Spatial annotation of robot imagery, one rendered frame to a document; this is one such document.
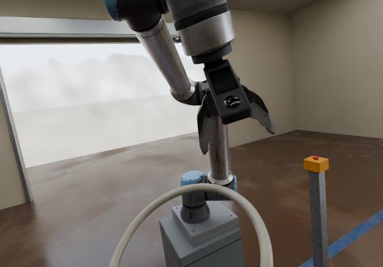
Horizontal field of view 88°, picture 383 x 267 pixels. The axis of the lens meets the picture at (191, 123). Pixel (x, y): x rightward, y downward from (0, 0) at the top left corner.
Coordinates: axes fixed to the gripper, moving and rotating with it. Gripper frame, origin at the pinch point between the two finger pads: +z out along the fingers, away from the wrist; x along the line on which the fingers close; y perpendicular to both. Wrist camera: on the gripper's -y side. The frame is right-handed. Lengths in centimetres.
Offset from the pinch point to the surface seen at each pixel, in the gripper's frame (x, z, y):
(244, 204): 2.8, 28.6, 9.5
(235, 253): 18, 99, 35
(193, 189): 19.8, 29.1, 22.2
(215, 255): 28, 90, 31
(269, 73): -197, 202, 616
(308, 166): -50, 96, 83
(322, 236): -45, 148, 61
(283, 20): -296, 75, 705
